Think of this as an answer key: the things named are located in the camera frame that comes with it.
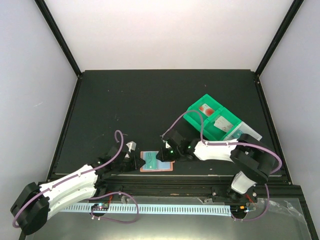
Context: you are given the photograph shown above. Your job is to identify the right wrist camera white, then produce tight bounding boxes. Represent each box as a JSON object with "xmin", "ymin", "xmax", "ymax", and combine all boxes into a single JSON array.
[{"xmin": 160, "ymin": 134, "xmax": 172, "ymax": 149}]

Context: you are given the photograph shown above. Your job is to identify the black aluminium rail front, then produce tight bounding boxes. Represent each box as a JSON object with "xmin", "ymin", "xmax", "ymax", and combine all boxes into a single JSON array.
[{"xmin": 95, "ymin": 175, "xmax": 303, "ymax": 198}]

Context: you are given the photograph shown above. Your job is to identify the green bin middle compartment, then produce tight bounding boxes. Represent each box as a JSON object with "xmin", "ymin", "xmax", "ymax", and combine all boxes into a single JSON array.
[{"xmin": 200, "ymin": 107, "xmax": 241, "ymax": 141}]

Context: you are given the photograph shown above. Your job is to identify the right black frame post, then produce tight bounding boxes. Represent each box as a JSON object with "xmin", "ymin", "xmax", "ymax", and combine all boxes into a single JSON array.
[{"xmin": 254, "ymin": 0, "xmax": 305, "ymax": 76}]

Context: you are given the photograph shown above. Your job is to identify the left controller board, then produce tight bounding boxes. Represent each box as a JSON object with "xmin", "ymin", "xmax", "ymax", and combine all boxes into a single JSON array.
[{"xmin": 90, "ymin": 203, "xmax": 109, "ymax": 212}]

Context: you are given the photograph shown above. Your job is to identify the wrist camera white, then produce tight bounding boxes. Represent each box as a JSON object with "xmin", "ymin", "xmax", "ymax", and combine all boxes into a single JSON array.
[
  {"xmin": 160, "ymin": 134, "xmax": 172, "ymax": 149},
  {"xmin": 125, "ymin": 141, "xmax": 137, "ymax": 158}
]

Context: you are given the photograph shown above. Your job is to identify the white VIP card in bin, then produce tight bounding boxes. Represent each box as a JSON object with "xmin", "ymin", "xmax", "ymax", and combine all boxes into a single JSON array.
[{"xmin": 213, "ymin": 115, "xmax": 234, "ymax": 133}]

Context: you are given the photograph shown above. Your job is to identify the controller board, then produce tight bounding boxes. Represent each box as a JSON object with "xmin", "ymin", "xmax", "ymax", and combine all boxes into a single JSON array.
[
  {"xmin": 230, "ymin": 205, "xmax": 253, "ymax": 213},
  {"xmin": 90, "ymin": 203, "xmax": 109, "ymax": 212}
]

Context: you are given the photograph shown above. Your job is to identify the white slotted cable duct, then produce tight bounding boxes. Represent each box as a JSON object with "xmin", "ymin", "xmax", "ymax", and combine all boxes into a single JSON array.
[{"xmin": 61, "ymin": 202, "xmax": 231, "ymax": 217}]

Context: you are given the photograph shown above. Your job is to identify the pink leather card holder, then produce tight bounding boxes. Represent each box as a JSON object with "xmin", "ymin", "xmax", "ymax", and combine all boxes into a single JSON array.
[{"xmin": 140, "ymin": 151, "xmax": 174, "ymax": 173}]

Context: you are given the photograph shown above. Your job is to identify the right controller board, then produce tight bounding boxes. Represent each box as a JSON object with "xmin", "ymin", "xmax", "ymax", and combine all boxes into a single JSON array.
[{"xmin": 230, "ymin": 205, "xmax": 253, "ymax": 213}]

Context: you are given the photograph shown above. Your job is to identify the black frame post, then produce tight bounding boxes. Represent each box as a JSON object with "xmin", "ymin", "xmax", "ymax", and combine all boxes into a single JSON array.
[
  {"xmin": 34, "ymin": 0, "xmax": 82, "ymax": 78},
  {"xmin": 254, "ymin": 0, "xmax": 305, "ymax": 76}
]

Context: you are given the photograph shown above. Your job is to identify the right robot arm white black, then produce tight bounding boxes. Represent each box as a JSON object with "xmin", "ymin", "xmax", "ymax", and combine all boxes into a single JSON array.
[{"xmin": 156, "ymin": 130, "xmax": 282, "ymax": 203}]

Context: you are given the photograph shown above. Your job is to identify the red circle card in bin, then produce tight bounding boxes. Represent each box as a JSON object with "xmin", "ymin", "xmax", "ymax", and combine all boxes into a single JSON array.
[{"xmin": 198, "ymin": 103, "xmax": 215, "ymax": 117}]

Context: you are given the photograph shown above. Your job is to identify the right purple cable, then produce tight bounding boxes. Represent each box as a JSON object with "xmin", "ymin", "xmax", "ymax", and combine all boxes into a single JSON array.
[{"xmin": 161, "ymin": 110, "xmax": 283, "ymax": 222}]

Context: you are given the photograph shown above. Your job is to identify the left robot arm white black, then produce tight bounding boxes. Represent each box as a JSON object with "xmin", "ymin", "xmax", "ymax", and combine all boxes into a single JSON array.
[{"xmin": 10, "ymin": 142, "xmax": 146, "ymax": 235}]

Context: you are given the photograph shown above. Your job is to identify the left black frame post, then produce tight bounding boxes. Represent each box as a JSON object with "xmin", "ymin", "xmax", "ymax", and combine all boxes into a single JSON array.
[{"xmin": 34, "ymin": 0, "xmax": 82, "ymax": 78}]

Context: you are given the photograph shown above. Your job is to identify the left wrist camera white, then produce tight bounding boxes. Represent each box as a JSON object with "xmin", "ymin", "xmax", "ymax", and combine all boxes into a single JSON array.
[{"xmin": 125, "ymin": 141, "xmax": 137, "ymax": 158}]

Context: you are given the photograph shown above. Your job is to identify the teal cards in clear bin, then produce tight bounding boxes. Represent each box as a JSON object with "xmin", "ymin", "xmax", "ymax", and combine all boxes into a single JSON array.
[{"xmin": 232, "ymin": 129, "xmax": 243, "ymax": 139}]

